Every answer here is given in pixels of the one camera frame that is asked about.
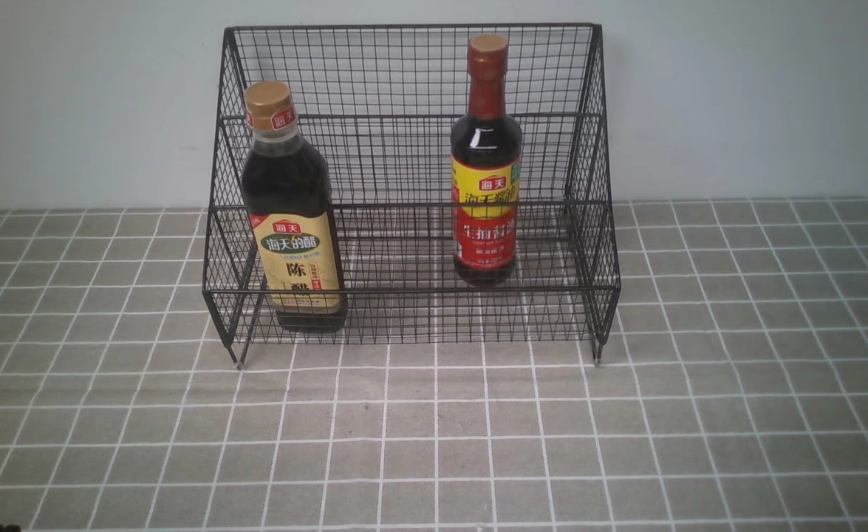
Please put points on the soy sauce bottle red neck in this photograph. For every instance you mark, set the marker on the soy sauce bottle red neck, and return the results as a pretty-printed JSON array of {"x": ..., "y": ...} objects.
[{"x": 486, "y": 164}]

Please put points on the vinegar bottle gold cap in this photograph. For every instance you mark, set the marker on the vinegar bottle gold cap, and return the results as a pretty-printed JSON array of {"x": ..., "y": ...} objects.
[{"x": 285, "y": 186}]

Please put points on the grey checkered tablecloth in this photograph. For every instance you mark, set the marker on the grey checkered tablecloth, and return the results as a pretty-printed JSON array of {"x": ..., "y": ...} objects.
[{"x": 733, "y": 394}]

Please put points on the black wire mesh shelf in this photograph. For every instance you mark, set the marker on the black wire mesh shelf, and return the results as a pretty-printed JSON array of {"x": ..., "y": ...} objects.
[{"x": 378, "y": 102}]

